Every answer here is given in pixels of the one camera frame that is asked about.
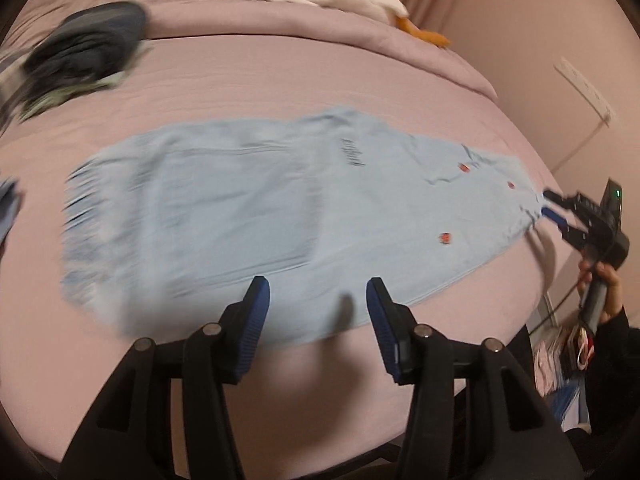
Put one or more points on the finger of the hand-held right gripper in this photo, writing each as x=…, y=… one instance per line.
x=554, y=216
x=562, y=199

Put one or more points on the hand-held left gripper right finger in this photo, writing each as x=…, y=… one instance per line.
x=380, y=325

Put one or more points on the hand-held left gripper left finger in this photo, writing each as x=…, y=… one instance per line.
x=255, y=320

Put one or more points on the light blue denim pants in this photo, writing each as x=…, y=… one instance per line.
x=250, y=210

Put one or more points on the person's right forearm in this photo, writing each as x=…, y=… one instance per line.
x=615, y=360

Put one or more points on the person's right hand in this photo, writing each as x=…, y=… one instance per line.
x=612, y=287

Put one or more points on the white power strip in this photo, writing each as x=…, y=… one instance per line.
x=585, y=91

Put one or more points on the red and white packet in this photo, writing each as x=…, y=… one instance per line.
x=584, y=350

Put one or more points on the pink plastic bag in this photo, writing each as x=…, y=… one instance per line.
x=547, y=367

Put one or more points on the crumpled light blue cloth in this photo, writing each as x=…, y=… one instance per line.
x=7, y=210

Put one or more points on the light green folded cloth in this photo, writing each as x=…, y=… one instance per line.
x=50, y=100

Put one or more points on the pink duvet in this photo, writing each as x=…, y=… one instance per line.
x=300, y=22

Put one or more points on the folded dark blue jeans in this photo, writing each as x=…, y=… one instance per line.
x=85, y=45

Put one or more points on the plaid cloth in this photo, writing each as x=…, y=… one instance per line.
x=10, y=85

